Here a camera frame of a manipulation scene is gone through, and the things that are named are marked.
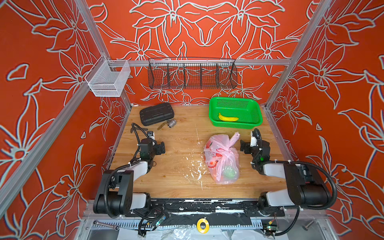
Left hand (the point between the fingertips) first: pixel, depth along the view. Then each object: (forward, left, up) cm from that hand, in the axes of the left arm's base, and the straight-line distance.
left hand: (155, 141), depth 93 cm
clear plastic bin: (+28, +33, +27) cm, 51 cm away
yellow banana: (+24, -48, -2) cm, 54 cm away
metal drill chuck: (+17, -7, -3) cm, 19 cm away
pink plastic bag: (-11, -41, +6) cm, 42 cm away
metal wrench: (-45, +10, -5) cm, 46 cm away
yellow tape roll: (-41, -33, -5) cm, 53 cm away
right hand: (+5, -59, +2) cm, 59 cm away
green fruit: (-19, -44, +5) cm, 48 cm away
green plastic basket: (+35, -64, -2) cm, 73 cm away
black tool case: (+22, +4, +1) cm, 23 cm away
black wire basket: (+41, -18, +24) cm, 51 cm away
